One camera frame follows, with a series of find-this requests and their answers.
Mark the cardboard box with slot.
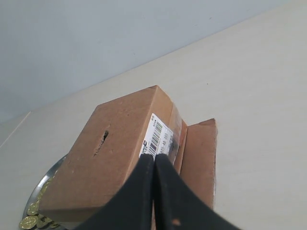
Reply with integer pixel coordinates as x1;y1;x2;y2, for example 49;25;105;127
39;86;217;223

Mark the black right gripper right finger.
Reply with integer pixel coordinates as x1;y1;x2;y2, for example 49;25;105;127
154;154;236;230

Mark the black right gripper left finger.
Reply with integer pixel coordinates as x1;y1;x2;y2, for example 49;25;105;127
76;154;154;230

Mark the round silver metal plate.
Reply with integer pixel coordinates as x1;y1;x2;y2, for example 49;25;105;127
19;155;80;230

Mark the gold coin front left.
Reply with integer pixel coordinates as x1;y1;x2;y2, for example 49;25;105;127
19;216;38;230

